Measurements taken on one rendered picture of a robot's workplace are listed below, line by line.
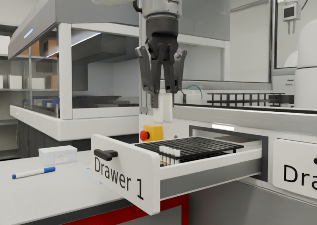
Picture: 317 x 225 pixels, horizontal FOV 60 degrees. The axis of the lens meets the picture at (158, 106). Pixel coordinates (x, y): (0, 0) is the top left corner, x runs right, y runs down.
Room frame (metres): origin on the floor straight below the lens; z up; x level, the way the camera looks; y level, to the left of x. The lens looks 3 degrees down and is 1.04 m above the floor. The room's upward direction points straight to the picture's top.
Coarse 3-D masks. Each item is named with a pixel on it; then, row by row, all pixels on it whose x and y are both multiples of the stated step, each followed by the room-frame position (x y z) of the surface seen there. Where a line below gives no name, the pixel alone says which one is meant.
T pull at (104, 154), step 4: (96, 152) 0.59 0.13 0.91; (100, 152) 0.57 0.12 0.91; (104, 152) 0.56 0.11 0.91; (108, 152) 0.57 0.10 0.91; (112, 152) 0.57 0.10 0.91; (116, 152) 0.58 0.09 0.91; (100, 156) 0.57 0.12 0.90; (104, 156) 0.55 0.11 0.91; (108, 156) 0.54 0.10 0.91; (112, 156) 0.57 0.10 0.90; (116, 156) 0.58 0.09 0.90; (108, 160) 0.54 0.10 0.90
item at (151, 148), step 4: (136, 144) 0.71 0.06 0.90; (140, 144) 0.72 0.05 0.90; (144, 148) 0.68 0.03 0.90; (148, 148) 0.67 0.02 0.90; (152, 148) 0.67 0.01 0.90; (156, 148) 0.67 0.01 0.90; (156, 152) 0.63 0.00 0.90; (160, 152) 0.62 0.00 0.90; (168, 156) 0.60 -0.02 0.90; (172, 156) 0.58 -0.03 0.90; (180, 156) 0.58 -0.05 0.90
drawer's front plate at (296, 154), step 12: (276, 144) 0.63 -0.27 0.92; (288, 144) 0.60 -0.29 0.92; (300, 144) 0.58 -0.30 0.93; (312, 144) 0.57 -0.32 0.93; (276, 156) 0.62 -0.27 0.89; (288, 156) 0.60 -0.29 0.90; (300, 156) 0.58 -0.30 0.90; (312, 156) 0.56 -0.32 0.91; (276, 168) 0.62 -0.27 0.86; (288, 168) 0.60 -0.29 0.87; (300, 168) 0.58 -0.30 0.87; (312, 168) 0.56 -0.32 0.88; (276, 180) 0.62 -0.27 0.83; (300, 180) 0.58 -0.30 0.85; (312, 180) 0.56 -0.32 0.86; (300, 192) 0.58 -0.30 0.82; (312, 192) 0.56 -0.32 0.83
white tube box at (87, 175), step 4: (84, 168) 0.85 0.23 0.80; (88, 168) 0.87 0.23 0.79; (84, 172) 0.85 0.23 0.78; (88, 172) 0.84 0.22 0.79; (84, 176) 0.86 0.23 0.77; (88, 176) 0.84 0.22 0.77; (92, 176) 0.83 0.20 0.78; (88, 180) 0.84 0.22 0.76; (92, 180) 0.83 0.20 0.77; (96, 180) 0.82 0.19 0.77
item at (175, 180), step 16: (240, 144) 0.75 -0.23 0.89; (208, 160) 0.58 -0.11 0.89; (224, 160) 0.60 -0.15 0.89; (240, 160) 0.63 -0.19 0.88; (256, 160) 0.67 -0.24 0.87; (160, 176) 0.50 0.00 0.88; (176, 176) 0.52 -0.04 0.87; (192, 176) 0.55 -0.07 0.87; (208, 176) 0.57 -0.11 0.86; (224, 176) 0.60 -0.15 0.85; (240, 176) 0.63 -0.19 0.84; (160, 192) 0.50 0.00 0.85; (176, 192) 0.52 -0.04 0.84
